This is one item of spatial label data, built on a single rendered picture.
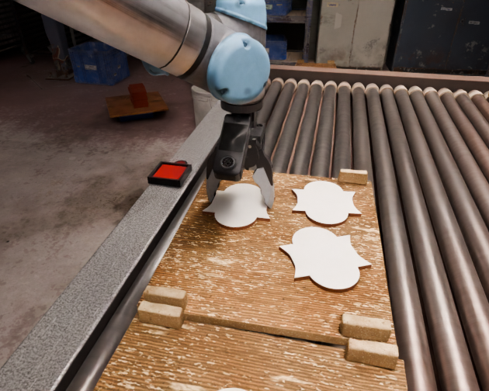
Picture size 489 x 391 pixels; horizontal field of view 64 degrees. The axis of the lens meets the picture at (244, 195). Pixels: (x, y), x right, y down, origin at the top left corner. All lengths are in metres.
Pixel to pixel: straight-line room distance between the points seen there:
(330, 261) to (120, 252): 0.35
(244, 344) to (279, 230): 0.24
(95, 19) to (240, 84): 0.15
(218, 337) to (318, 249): 0.22
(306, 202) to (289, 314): 0.27
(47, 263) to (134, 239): 1.52
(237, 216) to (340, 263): 0.20
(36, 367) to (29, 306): 1.46
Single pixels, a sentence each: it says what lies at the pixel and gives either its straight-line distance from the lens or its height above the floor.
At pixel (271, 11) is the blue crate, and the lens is 4.96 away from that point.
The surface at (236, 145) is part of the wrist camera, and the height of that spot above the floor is 1.09.
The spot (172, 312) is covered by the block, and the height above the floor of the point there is 0.96.
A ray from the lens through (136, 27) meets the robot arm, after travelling 0.41.
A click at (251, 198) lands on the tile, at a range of 0.76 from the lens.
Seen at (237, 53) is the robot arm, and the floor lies 1.26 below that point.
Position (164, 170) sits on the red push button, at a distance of 0.90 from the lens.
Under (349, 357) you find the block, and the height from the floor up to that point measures 0.95.
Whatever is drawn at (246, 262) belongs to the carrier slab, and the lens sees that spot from 0.63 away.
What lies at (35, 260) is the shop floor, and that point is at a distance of 2.28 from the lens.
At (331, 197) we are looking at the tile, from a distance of 0.78.
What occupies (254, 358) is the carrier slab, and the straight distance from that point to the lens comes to 0.52.
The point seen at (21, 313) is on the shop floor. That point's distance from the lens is 2.04.
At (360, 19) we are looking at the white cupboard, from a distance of 5.06.
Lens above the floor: 1.36
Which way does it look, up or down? 33 degrees down
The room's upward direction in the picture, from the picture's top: straight up
